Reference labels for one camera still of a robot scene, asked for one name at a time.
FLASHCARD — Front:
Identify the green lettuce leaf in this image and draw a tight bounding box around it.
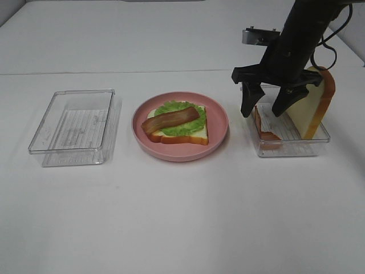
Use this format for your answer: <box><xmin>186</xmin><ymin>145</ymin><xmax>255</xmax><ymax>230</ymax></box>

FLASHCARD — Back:
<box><xmin>148</xmin><ymin>100</ymin><xmax>208</xmax><ymax>138</ymax></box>

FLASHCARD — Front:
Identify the clear plastic tray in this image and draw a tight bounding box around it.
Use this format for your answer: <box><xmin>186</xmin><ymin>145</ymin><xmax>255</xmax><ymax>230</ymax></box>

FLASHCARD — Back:
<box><xmin>246</xmin><ymin>84</ymin><xmax>330</xmax><ymax>158</ymax></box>
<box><xmin>28</xmin><ymin>89</ymin><xmax>121</xmax><ymax>167</ymax></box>

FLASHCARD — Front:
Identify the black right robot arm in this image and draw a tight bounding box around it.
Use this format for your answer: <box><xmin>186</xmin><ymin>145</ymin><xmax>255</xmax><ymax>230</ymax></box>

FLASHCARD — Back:
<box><xmin>232</xmin><ymin>1</ymin><xmax>353</xmax><ymax>118</ymax></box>

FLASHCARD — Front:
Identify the clear plastic right tray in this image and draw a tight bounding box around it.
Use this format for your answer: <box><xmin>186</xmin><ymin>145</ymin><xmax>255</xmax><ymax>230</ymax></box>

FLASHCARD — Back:
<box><xmin>246</xmin><ymin>84</ymin><xmax>330</xmax><ymax>158</ymax></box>

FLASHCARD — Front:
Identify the bread slice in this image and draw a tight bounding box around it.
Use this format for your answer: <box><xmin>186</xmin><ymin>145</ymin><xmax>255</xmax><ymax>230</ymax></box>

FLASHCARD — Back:
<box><xmin>286</xmin><ymin>66</ymin><xmax>336</xmax><ymax>139</ymax></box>
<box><xmin>145</xmin><ymin>117</ymin><xmax>209</xmax><ymax>146</ymax></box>

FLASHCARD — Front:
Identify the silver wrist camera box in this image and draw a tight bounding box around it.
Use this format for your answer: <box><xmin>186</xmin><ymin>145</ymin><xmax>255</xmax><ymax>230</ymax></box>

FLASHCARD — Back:
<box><xmin>242</xmin><ymin>26</ymin><xmax>280</xmax><ymax>46</ymax></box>

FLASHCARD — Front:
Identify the clear plastic left tray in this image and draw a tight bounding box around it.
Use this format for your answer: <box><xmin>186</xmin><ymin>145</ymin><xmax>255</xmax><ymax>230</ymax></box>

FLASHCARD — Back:
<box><xmin>28</xmin><ymin>89</ymin><xmax>121</xmax><ymax>167</ymax></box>

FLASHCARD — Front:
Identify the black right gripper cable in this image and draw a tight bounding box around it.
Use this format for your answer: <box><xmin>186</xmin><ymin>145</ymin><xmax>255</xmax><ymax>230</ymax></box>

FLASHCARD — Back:
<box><xmin>310</xmin><ymin>2</ymin><xmax>354</xmax><ymax>71</ymax></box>

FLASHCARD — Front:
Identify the bacon strip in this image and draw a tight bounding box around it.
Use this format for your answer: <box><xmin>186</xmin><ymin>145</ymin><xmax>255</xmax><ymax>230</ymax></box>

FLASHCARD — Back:
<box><xmin>141</xmin><ymin>107</ymin><xmax>200</xmax><ymax>135</ymax></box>
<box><xmin>254</xmin><ymin>106</ymin><xmax>281</xmax><ymax>150</ymax></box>

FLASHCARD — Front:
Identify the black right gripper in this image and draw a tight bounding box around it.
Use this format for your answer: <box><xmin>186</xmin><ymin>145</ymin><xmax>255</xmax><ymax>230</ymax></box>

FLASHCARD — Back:
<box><xmin>232</xmin><ymin>37</ymin><xmax>322</xmax><ymax>118</ymax></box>

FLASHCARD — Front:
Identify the pink round plate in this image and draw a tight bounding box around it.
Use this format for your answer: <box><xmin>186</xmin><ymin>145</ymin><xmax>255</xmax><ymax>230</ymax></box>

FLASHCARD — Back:
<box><xmin>132</xmin><ymin>92</ymin><xmax>229</xmax><ymax>162</ymax></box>

